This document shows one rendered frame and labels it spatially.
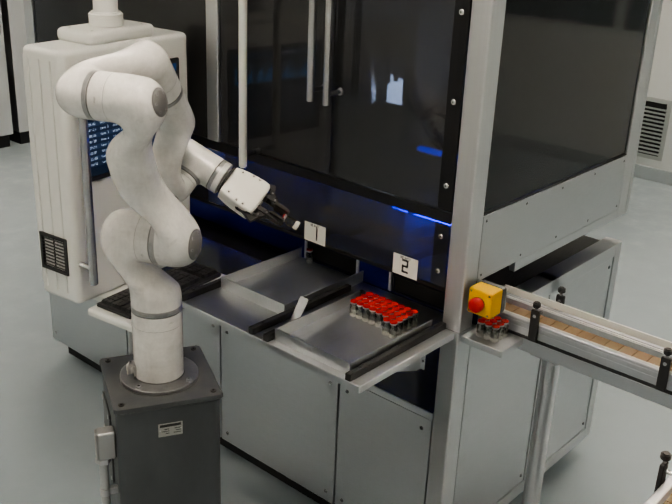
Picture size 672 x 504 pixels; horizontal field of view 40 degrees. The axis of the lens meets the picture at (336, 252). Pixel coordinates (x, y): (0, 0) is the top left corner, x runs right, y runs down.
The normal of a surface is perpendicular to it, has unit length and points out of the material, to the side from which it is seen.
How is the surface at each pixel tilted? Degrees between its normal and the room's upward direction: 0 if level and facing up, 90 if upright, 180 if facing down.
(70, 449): 0
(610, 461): 0
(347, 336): 0
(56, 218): 90
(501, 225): 90
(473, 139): 90
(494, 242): 90
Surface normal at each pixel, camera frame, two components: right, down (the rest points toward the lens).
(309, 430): -0.66, 0.26
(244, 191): 0.29, -0.38
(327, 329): 0.04, -0.92
